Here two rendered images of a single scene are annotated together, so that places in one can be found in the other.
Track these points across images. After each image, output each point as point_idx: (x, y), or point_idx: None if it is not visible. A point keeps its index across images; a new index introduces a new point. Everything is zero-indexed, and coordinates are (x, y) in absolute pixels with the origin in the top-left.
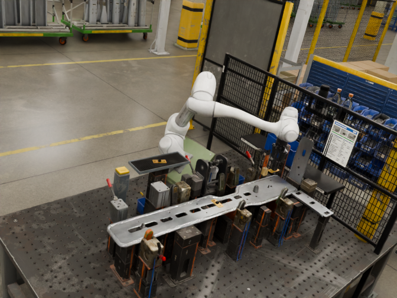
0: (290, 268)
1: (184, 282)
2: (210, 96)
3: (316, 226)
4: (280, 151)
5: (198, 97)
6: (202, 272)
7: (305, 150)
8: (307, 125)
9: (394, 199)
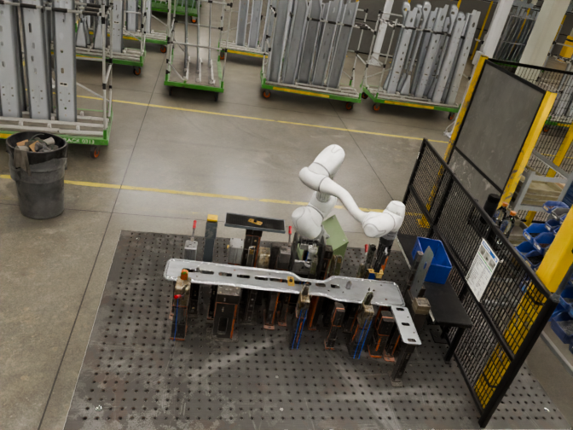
0: (344, 383)
1: (221, 341)
2: (323, 170)
3: (400, 353)
4: (381, 250)
5: (311, 168)
6: (246, 342)
7: (445, 267)
8: (462, 240)
9: (509, 359)
